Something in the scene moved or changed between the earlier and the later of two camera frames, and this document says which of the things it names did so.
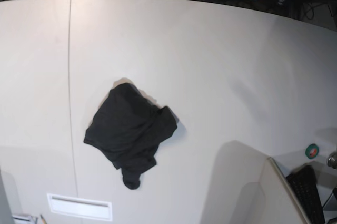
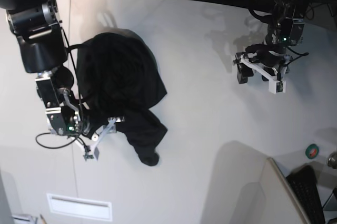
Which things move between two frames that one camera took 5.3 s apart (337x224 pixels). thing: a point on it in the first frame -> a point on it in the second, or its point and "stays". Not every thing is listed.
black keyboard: [305, 183] stays
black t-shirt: [127, 130] -> [118, 78]
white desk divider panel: [278, 203] stays
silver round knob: [332, 160] stays
